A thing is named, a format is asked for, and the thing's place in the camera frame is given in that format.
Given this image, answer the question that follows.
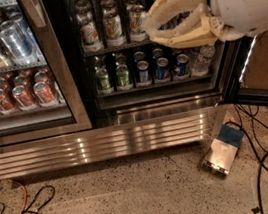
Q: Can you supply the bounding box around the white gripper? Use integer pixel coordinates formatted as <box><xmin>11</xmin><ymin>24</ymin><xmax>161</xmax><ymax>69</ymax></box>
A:
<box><xmin>143</xmin><ymin>0</ymin><xmax>268</xmax><ymax>49</ymax></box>

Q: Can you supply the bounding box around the glass fridge door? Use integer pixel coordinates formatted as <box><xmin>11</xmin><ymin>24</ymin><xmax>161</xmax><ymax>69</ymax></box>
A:
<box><xmin>0</xmin><ymin>0</ymin><xmax>91</xmax><ymax>146</ymax></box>
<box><xmin>223</xmin><ymin>31</ymin><xmax>268</xmax><ymax>107</ymax></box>

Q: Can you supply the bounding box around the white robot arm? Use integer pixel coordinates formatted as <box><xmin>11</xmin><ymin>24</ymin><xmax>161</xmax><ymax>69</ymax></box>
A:
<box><xmin>143</xmin><ymin>0</ymin><xmax>268</xmax><ymax>49</ymax></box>

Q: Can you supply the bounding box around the stainless fridge bottom grille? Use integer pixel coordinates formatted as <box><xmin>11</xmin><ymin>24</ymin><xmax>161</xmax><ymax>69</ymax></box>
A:
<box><xmin>0</xmin><ymin>107</ymin><xmax>223</xmax><ymax>180</ymax></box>

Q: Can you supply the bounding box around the white green soda can right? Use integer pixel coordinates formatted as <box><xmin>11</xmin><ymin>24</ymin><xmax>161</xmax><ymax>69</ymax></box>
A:
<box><xmin>128</xmin><ymin>4</ymin><xmax>147</xmax><ymax>42</ymax></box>

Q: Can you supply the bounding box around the white green soda can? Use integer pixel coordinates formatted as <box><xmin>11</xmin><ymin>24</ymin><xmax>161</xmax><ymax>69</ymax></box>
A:
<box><xmin>80</xmin><ymin>19</ymin><xmax>103</xmax><ymax>52</ymax></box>
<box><xmin>128</xmin><ymin>4</ymin><xmax>147</xmax><ymax>42</ymax></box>
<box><xmin>103</xmin><ymin>12</ymin><xmax>125</xmax><ymax>47</ymax></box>

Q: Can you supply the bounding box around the clear water bottle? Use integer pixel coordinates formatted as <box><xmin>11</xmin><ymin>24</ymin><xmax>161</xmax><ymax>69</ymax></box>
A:
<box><xmin>192</xmin><ymin>44</ymin><xmax>215</xmax><ymax>77</ymax></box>

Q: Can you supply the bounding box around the blue soda can right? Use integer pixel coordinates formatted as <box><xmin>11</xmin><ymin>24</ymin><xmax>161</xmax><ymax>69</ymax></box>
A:
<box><xmin>173</xmin><ymin>54</ymin><xmax>189</xmax><ymax>78</ymax></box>

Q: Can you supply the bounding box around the blue soda can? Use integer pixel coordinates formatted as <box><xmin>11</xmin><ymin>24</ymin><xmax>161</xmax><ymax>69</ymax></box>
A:
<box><xmin>136</xmin><ymin>60</ymin><xmax>152</xmax><ymax>87</ymax></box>
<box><xmin>155</xmin><ymin>57</ymin><xmax>171</xmax><ymax>83</ymax></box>
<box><xmin>173</xmin><ymin>54</ymin><xmax>189</xmax><ymax>78</ymax></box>

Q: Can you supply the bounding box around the blue soda can middle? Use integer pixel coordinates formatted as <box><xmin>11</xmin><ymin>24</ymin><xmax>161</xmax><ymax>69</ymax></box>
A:
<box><xmin>155</xmin><ymin>57</ymin><xmax>171</xmax><ymax>83</ymax></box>

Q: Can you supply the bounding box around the blue soda can left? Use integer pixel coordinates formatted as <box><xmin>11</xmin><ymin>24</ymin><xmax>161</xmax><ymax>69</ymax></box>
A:
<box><xmin>136</xmin><ymin>60</ymin><xmax>152</xmax><ymax>87</ymax></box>

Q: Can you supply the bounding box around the white green soda can middle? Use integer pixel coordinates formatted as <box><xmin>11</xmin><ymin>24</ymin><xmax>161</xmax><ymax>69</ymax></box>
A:
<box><xmin>103</xmin><ymin>12</ymin><xmax>125</xmax><ymax>47</ymax></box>

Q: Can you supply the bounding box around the white green soda can left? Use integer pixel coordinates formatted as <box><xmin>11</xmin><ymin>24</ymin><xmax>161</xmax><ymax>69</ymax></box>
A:
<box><xmin>80</xmin><ymin>19</ymin><xmax>103</xmax><ymax>52</ymax></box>

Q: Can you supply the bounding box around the blue pad on floor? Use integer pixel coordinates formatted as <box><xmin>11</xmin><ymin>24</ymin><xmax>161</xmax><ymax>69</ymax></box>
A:
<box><xmin>218</xmin><ymin>124</ymin><xmax>244</xmax><ymax>148</ymax></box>

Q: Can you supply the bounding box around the red cola can right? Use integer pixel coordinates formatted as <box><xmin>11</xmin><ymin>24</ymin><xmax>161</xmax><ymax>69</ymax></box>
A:
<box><xmin>34</xmin><ymin>81</ymin><xmax>58</xmax><ymax>106</ymax></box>

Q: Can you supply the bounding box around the red cola can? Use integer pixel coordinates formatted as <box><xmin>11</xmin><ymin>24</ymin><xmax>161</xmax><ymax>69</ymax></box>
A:
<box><xmin>12</xmin><ymin>85</ymin><xmax>37</xmax><ymax>110</ymax></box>
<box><xmin>0</xmin><ymin>89</ymin><xmax>17</xmax><ymax>114</ymax></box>
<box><xmin>34</xmin><ymin>81</ymin><xmax>58</xmax><ymax>106</ymax></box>

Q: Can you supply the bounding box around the silver blue tall can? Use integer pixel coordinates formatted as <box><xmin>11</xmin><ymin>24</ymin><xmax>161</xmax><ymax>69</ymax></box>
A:
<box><xmin>0</xmin><ymin>28</ymin><xmax>37</xmax><ymax>65</ymax></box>

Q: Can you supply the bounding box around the red cola can middle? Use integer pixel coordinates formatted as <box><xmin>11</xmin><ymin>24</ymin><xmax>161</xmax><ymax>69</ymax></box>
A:
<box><xmin>12</xmin><ymin>85</ymin><xmax>37</xmax><ymax>110</ymax></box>

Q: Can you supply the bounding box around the red cola can left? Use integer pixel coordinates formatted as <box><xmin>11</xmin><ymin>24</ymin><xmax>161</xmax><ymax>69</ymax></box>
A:
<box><xmin>0</xmin><ymin>89</ymin><xmax>17</xmax><ymax>114</ymax></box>

